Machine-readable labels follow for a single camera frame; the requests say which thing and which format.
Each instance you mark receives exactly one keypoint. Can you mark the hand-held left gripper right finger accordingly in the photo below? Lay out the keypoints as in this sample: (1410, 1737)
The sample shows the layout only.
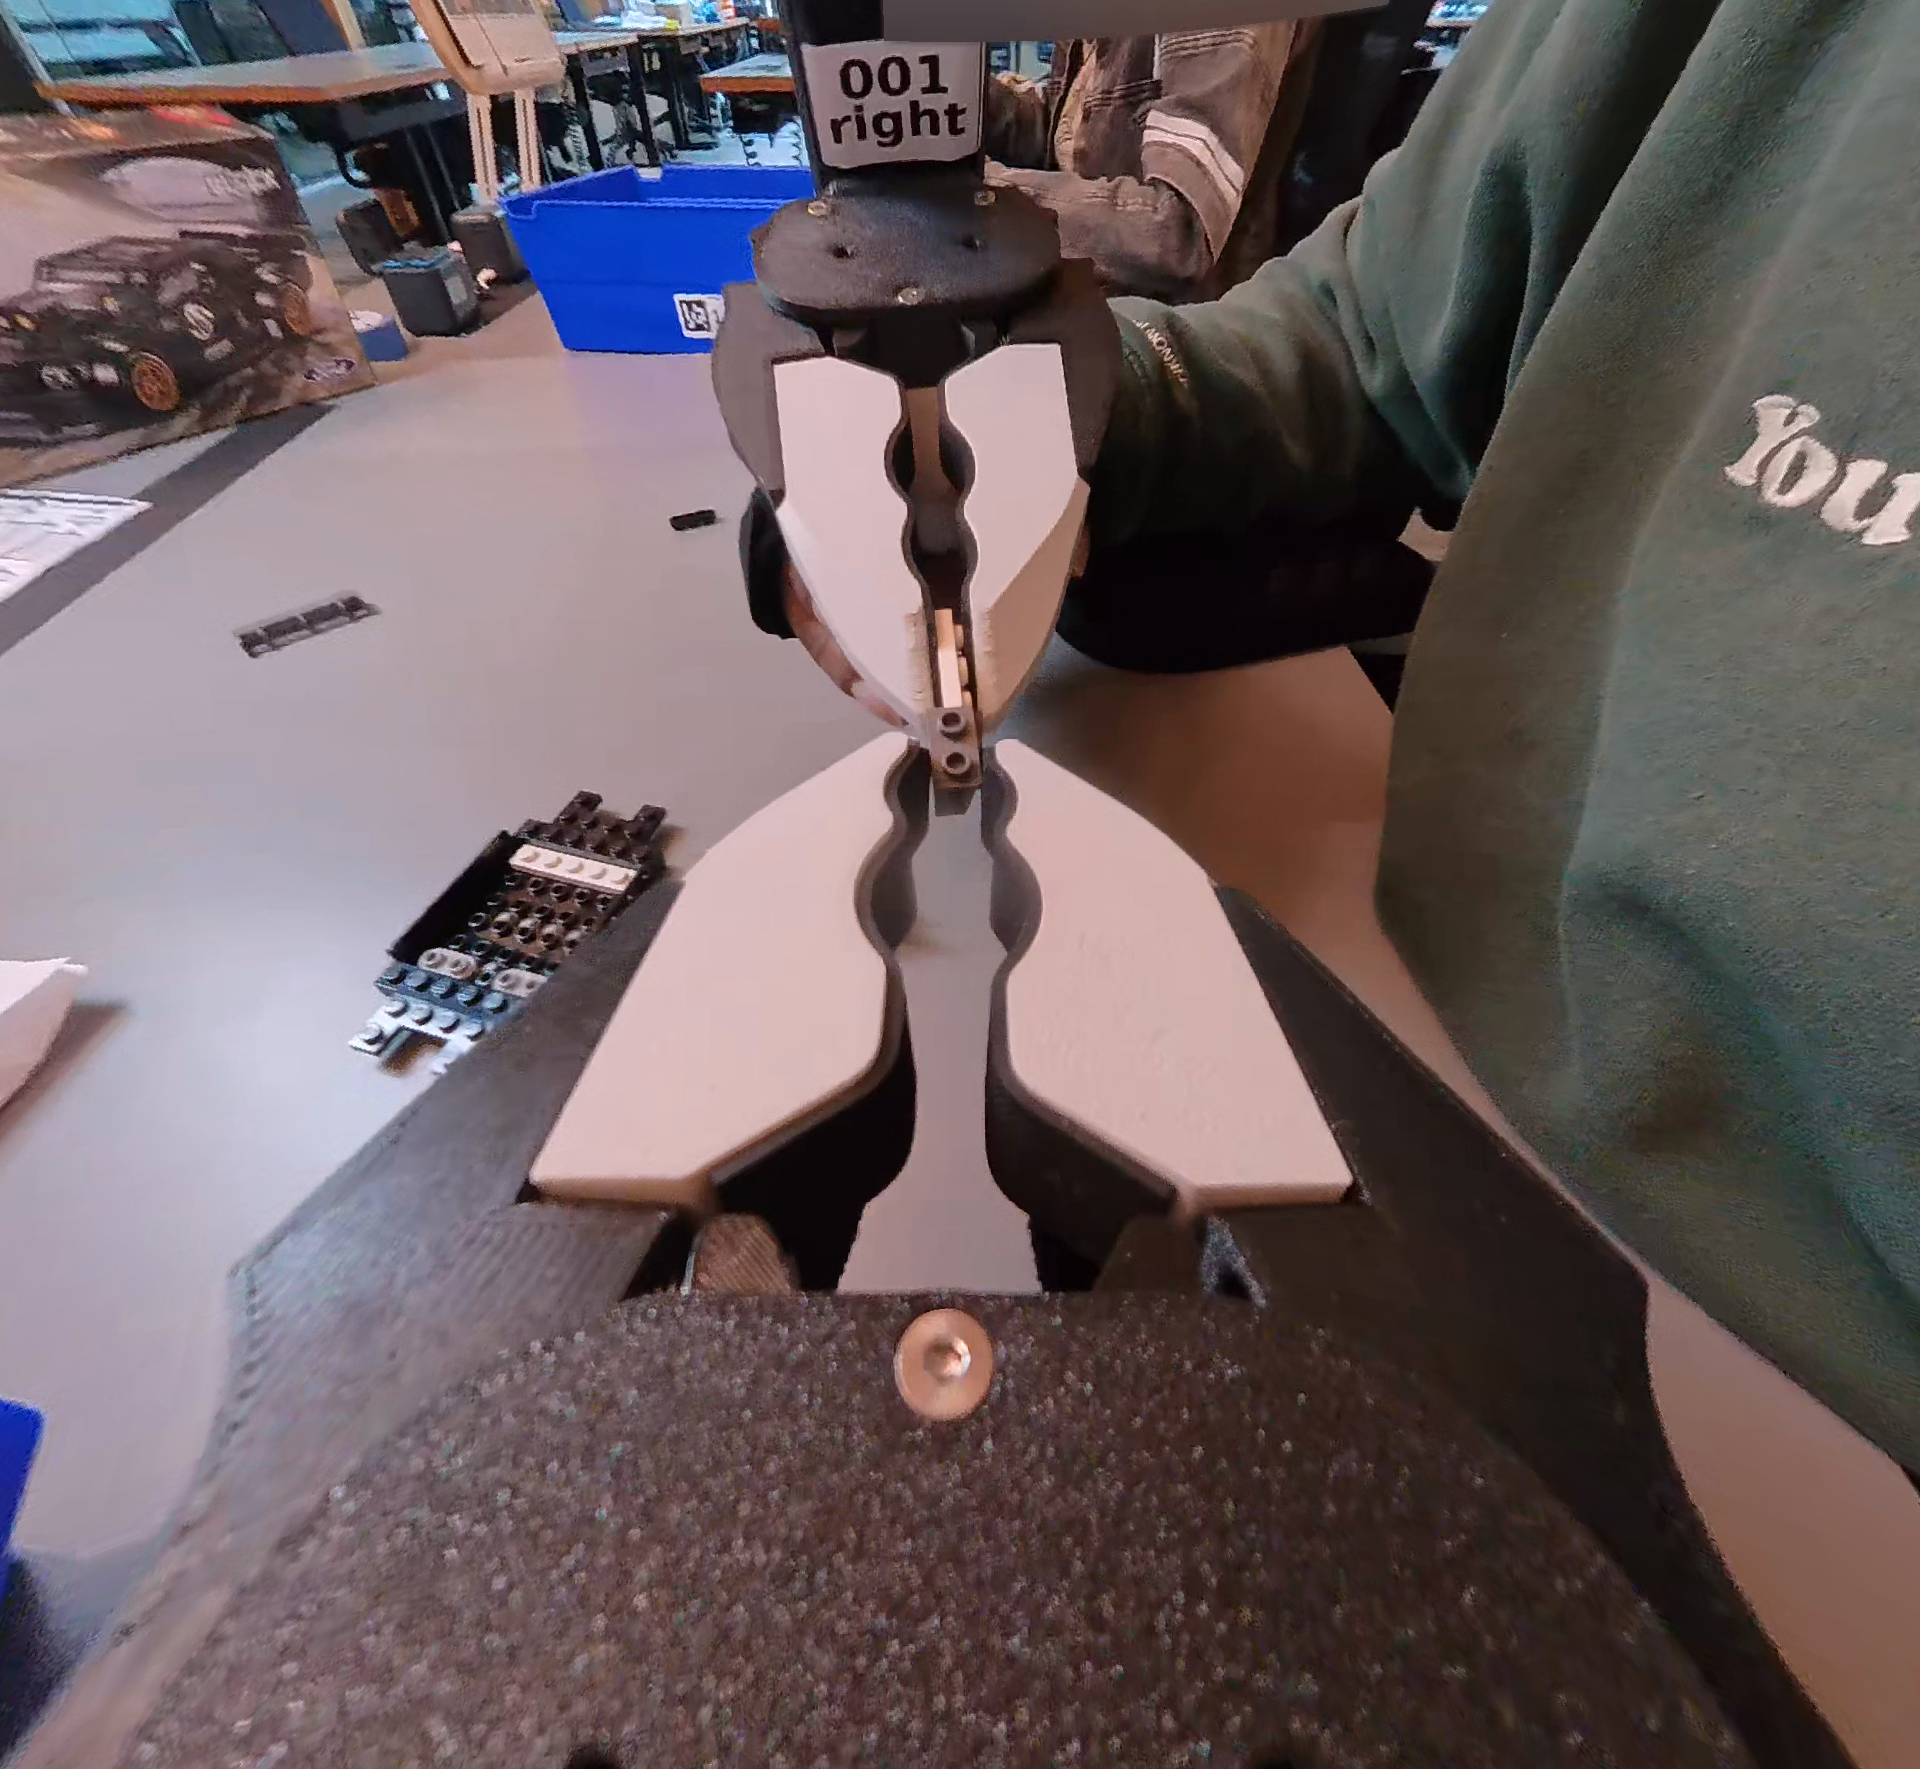
(1171, 1019)

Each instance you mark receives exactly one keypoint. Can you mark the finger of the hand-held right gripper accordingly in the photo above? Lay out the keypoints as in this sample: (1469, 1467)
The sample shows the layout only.
(840, 510)
(1030, 496)

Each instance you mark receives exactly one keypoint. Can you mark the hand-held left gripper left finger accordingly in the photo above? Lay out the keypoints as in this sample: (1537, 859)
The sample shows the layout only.
(719, 1019)

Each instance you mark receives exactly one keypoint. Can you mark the tan and grey lego piece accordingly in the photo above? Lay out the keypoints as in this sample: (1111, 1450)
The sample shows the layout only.
(949, 675)

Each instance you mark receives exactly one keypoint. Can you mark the black lego car chassis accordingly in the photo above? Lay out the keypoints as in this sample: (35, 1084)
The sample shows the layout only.
(526, 915)

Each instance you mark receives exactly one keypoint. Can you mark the blue plastic bin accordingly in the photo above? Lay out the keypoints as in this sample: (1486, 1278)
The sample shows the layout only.
(646, 256)
(16, 1470)

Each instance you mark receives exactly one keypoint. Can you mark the person's right forearm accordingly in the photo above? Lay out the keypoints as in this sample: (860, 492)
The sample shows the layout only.
(1290, 390)

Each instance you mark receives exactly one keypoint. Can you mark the black lego grille piece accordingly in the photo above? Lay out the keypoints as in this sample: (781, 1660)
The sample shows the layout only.
(307, 624)

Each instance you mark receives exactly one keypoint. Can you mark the lego set cardboard box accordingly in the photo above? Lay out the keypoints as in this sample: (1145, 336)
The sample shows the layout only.
(152, 301)

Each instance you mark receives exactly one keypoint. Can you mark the small dark box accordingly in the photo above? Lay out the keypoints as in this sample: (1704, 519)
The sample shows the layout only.
(436, 292)

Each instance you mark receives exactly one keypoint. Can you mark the person's torso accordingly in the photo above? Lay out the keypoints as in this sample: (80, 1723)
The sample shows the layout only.
(1680, 750)

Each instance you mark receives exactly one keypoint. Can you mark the white printed paper bag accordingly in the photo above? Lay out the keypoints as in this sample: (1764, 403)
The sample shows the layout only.
(30, 1026)

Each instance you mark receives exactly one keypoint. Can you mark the small white printed sheet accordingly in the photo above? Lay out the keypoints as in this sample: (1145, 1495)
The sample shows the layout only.
(61, 541)

